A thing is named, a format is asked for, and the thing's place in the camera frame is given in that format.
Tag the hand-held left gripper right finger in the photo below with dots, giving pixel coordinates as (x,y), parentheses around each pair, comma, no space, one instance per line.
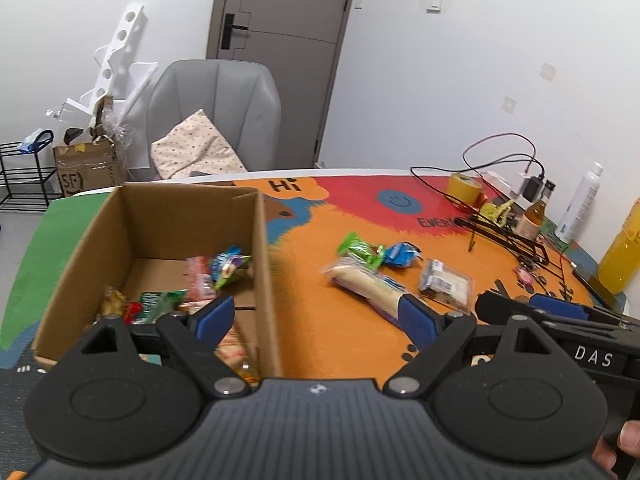
(420,322)

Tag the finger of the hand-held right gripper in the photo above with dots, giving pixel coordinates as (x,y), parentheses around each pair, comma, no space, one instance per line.
(500,306)
(560,305)

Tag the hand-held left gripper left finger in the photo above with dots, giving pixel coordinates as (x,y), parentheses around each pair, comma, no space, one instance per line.
(215,317)

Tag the orange striped snack packet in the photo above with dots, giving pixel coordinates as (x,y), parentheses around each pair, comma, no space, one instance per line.
(239,350)

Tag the orange translucent snack packet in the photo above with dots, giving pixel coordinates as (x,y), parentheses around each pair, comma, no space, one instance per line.
(199,277)

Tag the clear packet of white biscuits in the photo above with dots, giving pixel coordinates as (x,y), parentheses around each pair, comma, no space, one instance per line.
(447,282)

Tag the teal cracker packet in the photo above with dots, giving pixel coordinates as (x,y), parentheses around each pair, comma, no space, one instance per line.
(230,266)

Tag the long green snack packet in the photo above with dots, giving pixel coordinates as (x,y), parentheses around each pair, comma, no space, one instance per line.
(162,305)

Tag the small blue snack packet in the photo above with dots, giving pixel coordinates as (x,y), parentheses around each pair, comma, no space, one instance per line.
(400,255)

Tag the long white snack packet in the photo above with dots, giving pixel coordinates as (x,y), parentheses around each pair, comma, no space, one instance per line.
(360,285)

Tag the red snack bar packet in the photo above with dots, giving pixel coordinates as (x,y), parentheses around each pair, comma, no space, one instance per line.
(132,312)

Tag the bright green snack packet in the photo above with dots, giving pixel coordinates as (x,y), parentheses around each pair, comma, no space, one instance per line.
(360,249)

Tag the yellow brown snack packet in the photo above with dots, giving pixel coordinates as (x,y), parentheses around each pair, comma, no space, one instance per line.
(114,302)

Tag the person's right hand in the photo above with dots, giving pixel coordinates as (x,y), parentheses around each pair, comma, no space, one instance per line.
(631,440)

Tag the black phone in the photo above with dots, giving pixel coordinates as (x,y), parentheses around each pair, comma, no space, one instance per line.
(595,285)

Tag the yellow juice bottle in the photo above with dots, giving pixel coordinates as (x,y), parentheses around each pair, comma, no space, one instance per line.
(622,255)

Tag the amber glass bottle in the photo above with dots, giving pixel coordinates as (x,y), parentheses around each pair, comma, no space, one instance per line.
(532,217)

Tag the yellow toy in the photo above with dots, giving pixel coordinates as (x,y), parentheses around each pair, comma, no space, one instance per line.
(497,212)

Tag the white spray can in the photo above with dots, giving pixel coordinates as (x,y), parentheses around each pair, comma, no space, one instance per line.
(580,200)

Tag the black charger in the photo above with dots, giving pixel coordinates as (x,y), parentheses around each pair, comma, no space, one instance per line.
(531,187)

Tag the yellow tape roll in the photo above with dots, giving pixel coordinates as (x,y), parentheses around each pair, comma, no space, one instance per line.
(462,190)

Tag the white power strip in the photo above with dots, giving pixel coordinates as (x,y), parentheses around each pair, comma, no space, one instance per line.
(500,182)

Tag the dotted beige cushion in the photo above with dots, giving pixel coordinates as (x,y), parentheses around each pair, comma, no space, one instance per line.
(197,150)

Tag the taped brown cardboard box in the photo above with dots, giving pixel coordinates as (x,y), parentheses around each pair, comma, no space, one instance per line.
(85,170)

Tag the clear plastic wrap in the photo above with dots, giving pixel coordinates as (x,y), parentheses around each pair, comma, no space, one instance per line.
(117,132)

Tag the grey door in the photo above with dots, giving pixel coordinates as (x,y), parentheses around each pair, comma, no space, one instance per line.
(280,100)

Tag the grey chair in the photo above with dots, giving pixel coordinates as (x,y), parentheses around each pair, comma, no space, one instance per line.
(220,90)

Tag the small dark object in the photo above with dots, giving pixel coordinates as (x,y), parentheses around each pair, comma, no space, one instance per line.
(73,135)

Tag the blue item on rack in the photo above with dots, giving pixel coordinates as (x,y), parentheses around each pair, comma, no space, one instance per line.
(32,141)

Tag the white rack with holes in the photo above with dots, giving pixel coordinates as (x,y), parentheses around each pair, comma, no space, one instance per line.
(117,40)

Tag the black folding frame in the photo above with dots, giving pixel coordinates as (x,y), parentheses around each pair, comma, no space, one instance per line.
(510,242)

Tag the white wall outlet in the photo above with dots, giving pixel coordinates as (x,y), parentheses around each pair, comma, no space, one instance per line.
(510,103)

